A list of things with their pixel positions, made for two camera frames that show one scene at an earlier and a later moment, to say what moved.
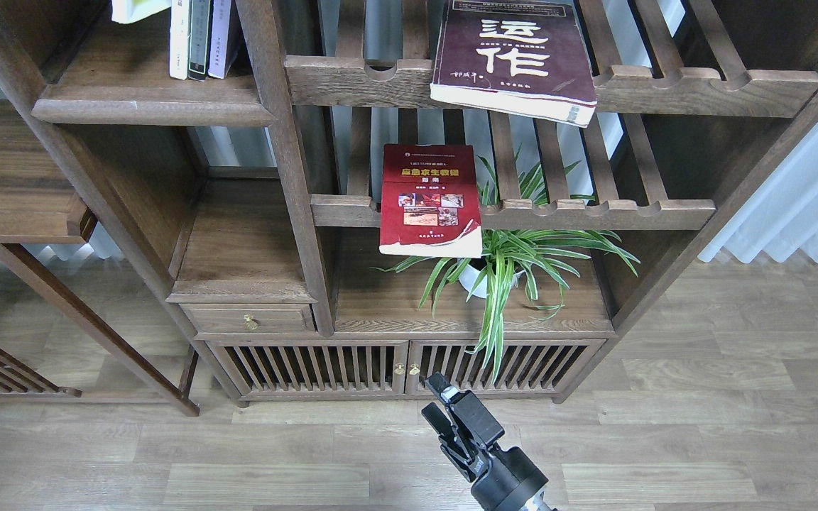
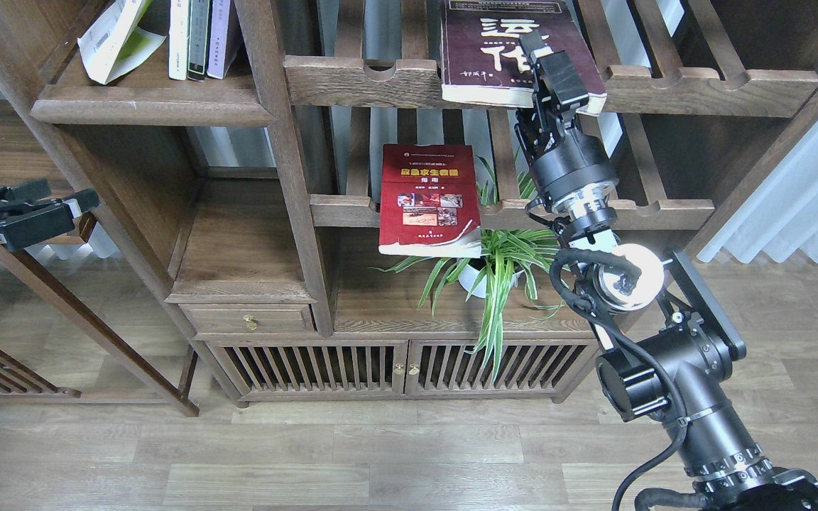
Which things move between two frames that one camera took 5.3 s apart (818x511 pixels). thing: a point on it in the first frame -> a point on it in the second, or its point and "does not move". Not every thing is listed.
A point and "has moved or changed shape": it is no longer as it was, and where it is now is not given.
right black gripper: (512, 482) -> (564, 164)
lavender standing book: (218, 37) does not move
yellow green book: (126, 11) has moved or changed shape
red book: (429, 201) does not move
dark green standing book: (198, 38) does not move
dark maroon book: (528, 57) does not move
